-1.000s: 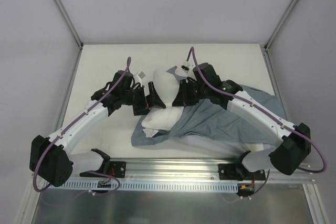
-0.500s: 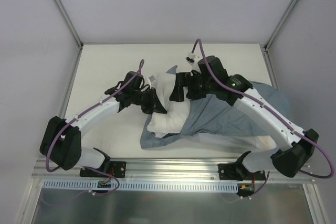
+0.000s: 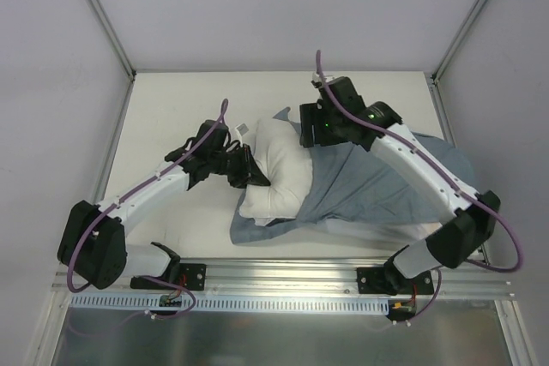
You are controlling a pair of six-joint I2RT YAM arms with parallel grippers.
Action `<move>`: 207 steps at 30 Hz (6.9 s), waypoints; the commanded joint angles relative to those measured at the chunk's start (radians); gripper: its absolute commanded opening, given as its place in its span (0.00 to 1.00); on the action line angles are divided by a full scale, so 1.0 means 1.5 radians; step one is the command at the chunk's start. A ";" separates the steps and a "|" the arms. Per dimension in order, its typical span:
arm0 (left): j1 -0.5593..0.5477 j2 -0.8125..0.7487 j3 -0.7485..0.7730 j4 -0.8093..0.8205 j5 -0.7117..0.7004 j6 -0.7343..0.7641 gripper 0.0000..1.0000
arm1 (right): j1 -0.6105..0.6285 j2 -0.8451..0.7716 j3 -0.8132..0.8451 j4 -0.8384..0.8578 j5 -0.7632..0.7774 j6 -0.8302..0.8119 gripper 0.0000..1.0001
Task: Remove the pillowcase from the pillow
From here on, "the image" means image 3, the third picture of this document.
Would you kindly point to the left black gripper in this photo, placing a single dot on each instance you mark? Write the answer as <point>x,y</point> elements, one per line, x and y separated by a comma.
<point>242,166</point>

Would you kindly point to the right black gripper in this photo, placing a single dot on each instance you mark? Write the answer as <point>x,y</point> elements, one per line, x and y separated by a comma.
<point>309,124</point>

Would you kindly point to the white pillow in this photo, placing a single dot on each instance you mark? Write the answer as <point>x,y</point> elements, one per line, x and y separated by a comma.
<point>287,166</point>

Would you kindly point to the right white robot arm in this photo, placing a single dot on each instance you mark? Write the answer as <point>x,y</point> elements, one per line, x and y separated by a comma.
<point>464,213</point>

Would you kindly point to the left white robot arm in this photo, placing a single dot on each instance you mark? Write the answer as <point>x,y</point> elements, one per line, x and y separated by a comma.
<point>94,244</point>

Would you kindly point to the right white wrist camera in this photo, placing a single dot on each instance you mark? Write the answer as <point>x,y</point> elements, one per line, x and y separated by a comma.
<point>317,81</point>

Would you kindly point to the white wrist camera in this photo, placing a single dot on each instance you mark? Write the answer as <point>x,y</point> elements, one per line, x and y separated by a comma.
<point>240,131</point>
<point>317,81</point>

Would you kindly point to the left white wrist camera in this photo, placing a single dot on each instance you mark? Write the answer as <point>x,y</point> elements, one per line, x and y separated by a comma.
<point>240,131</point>

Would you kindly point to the aluminium mounting rail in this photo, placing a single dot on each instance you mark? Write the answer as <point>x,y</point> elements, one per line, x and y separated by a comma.
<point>334,278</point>

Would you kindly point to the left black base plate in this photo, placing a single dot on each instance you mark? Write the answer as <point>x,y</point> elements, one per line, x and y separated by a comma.
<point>191,276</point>

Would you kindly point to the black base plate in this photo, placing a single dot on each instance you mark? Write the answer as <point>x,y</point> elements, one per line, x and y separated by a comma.
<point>376,280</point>
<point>191,276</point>

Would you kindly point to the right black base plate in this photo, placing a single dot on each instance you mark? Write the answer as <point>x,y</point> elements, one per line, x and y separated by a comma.
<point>376,280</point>

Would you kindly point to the slotted white cable duct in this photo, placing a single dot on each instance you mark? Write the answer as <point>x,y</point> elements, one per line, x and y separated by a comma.
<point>216,303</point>

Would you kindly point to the left aluminium frame post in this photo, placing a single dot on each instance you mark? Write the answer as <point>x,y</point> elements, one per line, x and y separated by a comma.
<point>112,38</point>

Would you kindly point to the aluminium frame post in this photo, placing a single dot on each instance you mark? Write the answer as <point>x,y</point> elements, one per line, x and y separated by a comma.
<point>112,38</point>
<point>455,44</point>

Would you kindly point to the right aluminium frame post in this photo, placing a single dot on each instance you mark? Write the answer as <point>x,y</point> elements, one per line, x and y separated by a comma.
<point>455,44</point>

